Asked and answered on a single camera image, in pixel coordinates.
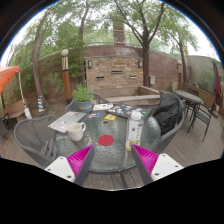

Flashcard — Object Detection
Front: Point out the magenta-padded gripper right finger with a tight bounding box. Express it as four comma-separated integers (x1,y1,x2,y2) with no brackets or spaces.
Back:
130,143,184,186

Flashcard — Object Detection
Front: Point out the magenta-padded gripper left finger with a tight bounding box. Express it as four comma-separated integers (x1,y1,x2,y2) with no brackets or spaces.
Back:
44,144,96,187

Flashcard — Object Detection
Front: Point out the clear white-capped drink bottle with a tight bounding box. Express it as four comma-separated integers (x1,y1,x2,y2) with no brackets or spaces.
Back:
125,110,145,153

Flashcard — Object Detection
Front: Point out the white ribbed mug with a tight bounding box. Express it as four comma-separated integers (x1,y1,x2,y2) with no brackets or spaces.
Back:
67,121,87,142

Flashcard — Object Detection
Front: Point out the flat round red coaster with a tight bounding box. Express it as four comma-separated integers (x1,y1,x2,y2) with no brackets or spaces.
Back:
97,134,115,147

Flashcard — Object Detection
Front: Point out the silver laptop with stickers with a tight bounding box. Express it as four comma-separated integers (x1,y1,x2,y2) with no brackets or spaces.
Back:
47,110,88,134

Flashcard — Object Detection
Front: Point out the black jacket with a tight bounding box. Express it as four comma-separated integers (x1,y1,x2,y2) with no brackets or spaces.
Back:
153,94,183,134

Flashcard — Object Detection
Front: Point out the yellow card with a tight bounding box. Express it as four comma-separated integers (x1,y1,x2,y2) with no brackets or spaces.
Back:
104,113,117,121

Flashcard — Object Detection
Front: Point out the white printed booklet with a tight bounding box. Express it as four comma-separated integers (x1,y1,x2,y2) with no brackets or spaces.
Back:
92,103,114,112

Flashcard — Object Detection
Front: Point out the green plant in blue pot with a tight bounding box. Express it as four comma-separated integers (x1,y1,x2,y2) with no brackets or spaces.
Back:
71,83,95,113

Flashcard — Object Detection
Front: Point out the yellow and blue striped bollard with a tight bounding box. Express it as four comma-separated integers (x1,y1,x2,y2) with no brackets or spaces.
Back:
36,95,46,114

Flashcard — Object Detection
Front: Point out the black metal patio chair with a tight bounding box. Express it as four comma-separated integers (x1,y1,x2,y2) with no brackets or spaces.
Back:
191,103,218,143

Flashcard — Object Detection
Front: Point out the dark round patio table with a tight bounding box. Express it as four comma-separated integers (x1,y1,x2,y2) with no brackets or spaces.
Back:
175,89,204,129

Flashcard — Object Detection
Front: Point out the dark wicker patio chair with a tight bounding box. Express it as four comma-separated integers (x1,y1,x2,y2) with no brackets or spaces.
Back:
0,113,14,141

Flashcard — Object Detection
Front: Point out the wooden bench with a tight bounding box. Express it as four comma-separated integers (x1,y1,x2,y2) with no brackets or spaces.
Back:
1,99,26,121

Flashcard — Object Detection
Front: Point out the dark-trunked tree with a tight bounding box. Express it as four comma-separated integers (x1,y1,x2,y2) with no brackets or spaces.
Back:
113,0,168,88

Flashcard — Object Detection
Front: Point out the closed maroon umbrella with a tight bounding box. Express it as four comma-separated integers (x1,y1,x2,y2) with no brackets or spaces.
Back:
211,59,222,106

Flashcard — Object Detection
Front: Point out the orange patio umbrella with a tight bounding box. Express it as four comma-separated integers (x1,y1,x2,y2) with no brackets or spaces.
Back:
0,65,33,120

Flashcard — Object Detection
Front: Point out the wooden globe lamp post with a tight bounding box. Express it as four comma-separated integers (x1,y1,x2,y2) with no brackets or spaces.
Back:
60,48,73,104

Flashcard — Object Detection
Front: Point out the short wooden lamp post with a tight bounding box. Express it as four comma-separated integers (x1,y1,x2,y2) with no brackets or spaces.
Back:
177,59,184,91

